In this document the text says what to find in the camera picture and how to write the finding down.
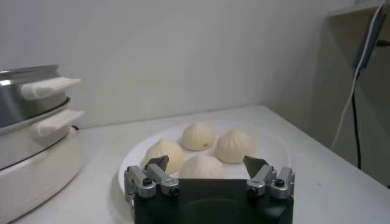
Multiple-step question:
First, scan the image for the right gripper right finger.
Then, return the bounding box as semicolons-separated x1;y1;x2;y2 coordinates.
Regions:
243;155;296;200

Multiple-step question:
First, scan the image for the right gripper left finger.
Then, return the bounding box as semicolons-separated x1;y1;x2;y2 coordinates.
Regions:
124;155;180;203

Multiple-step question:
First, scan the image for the white steamed baozi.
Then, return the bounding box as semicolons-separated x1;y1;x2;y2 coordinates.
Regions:
181;122;216;152
215;129;258;164
143;139;186;176
178;154;226;180

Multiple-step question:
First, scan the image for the steel steamer basket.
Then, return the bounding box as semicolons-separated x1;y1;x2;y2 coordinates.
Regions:
0;64;82;128

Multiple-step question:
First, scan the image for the white round plate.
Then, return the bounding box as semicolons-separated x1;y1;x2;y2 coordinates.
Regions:
118;120;292;195

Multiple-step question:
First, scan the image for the white electric pot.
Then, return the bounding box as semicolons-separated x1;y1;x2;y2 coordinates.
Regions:
0;99;86;224

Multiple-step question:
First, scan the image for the black power cable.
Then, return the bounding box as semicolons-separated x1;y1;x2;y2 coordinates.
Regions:
352;71;363;170

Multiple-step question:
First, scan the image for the white power cable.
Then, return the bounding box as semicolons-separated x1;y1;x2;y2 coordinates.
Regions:
330;0;388;152

